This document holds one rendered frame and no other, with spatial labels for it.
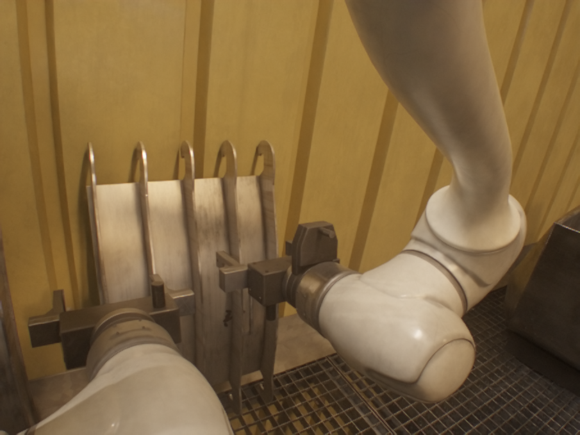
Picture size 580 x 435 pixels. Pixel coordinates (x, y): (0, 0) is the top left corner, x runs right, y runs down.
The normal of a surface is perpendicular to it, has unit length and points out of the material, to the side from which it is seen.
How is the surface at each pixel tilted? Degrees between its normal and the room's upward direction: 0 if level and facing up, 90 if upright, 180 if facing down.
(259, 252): 72
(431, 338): 34
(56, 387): 90
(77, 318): 13
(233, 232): 90
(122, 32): 90
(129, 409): 28
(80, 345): 77
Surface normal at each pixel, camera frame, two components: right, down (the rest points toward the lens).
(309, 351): 0.14, -0.90
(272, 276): 0.52, 0.20
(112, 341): -0.31, -0.86
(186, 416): 0.33, -0.92
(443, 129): -0.19, 0.98
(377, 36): -0.60, 0.79
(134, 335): 0.02, -0.97
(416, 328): -0.31, -0.66
